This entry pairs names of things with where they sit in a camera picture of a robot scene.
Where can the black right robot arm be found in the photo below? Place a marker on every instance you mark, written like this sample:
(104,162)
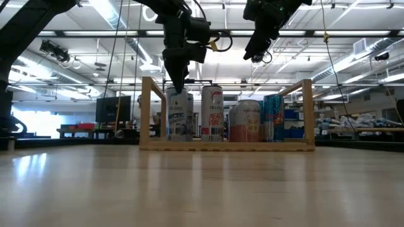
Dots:
(300,2)

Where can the black television screen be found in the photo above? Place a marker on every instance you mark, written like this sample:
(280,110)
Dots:
(110,110)

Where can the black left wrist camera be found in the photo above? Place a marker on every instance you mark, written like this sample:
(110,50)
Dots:
(200,30)

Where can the cluttered wooden workbench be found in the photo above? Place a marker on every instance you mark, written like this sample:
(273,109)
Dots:
(363,129)

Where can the blue slim energy drink can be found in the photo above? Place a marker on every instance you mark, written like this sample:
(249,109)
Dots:
(274,119)

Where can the wooden slatted shelf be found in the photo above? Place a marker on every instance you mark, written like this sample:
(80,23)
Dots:
(221,146)

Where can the red storage bin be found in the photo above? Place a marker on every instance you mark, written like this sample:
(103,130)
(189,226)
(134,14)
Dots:
(85,126)

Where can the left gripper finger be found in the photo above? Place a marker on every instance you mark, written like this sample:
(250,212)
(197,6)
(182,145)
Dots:
(178,69)

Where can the black ceiling-mounted device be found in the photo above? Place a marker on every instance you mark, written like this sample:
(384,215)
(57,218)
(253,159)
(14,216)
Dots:
(382,56)
(55,50)

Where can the blue storage bin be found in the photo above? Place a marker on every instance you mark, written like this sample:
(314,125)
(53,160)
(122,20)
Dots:
(293,132)

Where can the Peach Vibe Celsius can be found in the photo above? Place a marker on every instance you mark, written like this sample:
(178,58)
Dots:
(212,119)

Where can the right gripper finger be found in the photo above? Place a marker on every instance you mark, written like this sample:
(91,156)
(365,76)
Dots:
(260,47)

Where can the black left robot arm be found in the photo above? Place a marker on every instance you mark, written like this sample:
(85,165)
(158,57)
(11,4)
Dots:
(28,22)

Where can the white air vent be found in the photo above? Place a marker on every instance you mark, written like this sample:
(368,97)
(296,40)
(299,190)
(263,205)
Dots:
(360,46)

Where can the person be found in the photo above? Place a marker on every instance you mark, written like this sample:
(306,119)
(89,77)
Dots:
(136,116)

